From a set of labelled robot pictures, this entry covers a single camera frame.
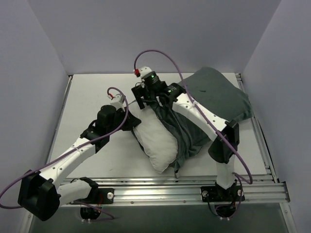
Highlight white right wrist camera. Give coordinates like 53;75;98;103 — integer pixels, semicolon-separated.
133;66;152;78

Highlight white pillow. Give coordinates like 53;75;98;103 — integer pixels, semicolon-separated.
133;109;178;174

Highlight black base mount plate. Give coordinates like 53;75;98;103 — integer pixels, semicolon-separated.
200;185;245;202
72;187;114;205

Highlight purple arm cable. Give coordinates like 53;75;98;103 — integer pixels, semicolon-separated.
133;50;254;185
0;86;129;222

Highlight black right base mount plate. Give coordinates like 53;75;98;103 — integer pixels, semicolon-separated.
200;185;245;202

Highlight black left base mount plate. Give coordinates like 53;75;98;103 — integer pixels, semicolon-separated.
72;187;114;205

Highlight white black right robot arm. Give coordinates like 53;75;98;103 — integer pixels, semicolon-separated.
132;67;239;200

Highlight zebra and green pillowcase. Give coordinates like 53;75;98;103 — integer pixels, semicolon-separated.
132;66;253;179

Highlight aluminium front rail frame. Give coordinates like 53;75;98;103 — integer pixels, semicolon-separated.
93;175;290;206

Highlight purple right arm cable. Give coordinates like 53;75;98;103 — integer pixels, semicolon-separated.
133;50;254;185

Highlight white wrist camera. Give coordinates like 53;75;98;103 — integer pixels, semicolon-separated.
133;66;152;78
107;94;124;110

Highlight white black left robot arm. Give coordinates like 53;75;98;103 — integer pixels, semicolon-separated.
17;105;141;221

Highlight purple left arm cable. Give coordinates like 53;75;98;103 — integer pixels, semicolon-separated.
0;86;129;222

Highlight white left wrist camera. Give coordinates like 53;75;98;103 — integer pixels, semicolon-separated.
107;94;124;110

